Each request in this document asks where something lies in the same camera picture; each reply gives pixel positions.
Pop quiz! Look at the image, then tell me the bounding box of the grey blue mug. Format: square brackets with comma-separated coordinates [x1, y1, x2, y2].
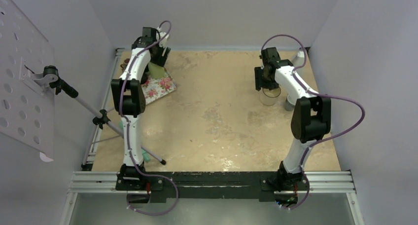
[283, 95, 295, 112]

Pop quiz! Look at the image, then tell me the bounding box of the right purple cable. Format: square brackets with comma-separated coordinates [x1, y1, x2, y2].
[260, 34, 366, 211]

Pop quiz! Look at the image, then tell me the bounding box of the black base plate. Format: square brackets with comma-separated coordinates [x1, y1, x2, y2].
[115, 171, 308, 203]

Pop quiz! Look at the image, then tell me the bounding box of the purple cable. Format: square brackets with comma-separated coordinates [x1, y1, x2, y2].
[118, 20, 179, 217]
[260, 34, 366, 211]

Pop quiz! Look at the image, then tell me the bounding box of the light green mug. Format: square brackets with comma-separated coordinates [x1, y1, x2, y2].
[148, 63, 166, 79]

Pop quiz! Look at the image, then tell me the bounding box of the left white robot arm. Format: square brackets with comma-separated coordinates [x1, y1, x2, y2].
[111, 27, 169, 190]

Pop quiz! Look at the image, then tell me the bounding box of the dark brown mug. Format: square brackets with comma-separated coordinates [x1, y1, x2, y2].
[120, 58, 130, 79]

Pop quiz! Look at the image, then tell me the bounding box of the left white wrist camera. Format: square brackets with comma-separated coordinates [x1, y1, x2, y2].
[156, 27, 170, 48]

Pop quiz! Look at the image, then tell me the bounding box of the white wedge stand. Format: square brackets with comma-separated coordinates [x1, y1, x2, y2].
[291, 50, 308, 76]

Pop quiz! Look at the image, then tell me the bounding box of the beige cream mug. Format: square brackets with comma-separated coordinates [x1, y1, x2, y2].
[259, 87, 281, 106]

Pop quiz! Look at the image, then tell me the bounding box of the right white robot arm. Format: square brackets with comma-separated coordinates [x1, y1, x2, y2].
[254, 47, 331, 191]

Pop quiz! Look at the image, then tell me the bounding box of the teal marker pen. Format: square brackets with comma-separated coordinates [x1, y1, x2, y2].
[119, 120, 150, 162]

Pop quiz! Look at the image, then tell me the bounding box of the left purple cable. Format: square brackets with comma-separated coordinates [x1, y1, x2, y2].
[118, 20, 179, 217]

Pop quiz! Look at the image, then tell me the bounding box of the perforated white panel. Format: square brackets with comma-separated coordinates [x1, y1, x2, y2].
[0, 0, 57, 162]

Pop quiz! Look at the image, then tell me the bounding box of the floral pattern tray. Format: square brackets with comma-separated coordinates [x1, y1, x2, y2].
[141, 70, 177, 105]

